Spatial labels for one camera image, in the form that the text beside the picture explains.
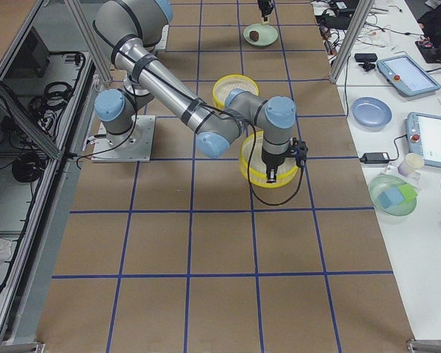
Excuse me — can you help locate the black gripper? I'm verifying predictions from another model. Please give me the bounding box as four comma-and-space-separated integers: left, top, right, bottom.
266, 163, 281, 183
257, 0, 273, 23

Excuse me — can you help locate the yellow steamer basket side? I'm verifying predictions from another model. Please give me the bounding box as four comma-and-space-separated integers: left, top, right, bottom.
238, 131, 298, 188

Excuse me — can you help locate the light green plate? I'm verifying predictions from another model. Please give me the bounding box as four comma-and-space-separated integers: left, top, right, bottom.
243, 24, 278, 47

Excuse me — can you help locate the black power adapter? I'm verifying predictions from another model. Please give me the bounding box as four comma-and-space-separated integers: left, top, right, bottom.
359, 152, 391, 164

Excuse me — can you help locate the paper cup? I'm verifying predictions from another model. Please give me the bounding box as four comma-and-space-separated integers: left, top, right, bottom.
398, 152, 425, 177

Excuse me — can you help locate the teach pendant near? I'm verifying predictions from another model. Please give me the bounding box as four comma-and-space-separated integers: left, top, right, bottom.
405, 112, 441, 168

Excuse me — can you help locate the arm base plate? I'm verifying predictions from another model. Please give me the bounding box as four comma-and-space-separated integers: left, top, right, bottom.
90, 115, 156, 163

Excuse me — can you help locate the teach pendant far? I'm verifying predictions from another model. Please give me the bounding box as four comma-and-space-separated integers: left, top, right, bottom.
376, 54, 441, 96

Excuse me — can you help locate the aluminium frame post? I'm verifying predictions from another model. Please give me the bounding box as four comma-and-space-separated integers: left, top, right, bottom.
329, 0, 373, 84

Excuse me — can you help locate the green sponge block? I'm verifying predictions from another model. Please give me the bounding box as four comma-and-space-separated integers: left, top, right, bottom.
397, 183, 417, 202

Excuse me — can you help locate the teach pendant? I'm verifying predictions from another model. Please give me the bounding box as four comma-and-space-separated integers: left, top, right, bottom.
376, 54, 441, 96
405, 112, 441, 168

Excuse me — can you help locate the dark red bun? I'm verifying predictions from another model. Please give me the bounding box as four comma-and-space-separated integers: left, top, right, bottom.
249, 31, 259, 42

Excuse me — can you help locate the blue plate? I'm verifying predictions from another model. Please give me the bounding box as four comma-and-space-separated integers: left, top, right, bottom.
351, 96, 392, 132

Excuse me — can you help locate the blue sponge block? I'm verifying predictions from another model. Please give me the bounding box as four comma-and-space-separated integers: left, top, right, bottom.
376, 187, 405, 210

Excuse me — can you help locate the yellow steamer basket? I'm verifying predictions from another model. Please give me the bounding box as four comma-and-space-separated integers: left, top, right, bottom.
212, 74, 259, 109

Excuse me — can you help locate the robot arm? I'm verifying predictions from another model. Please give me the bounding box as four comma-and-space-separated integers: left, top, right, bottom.
257, 0, 274, 23
93, 1, 300, 183

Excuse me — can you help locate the clear green bowl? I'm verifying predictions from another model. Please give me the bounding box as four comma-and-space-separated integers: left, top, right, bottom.
368, 174, 417, 217

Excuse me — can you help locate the black webcam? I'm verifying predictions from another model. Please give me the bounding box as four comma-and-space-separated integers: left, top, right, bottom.
354, 53, 378, 72

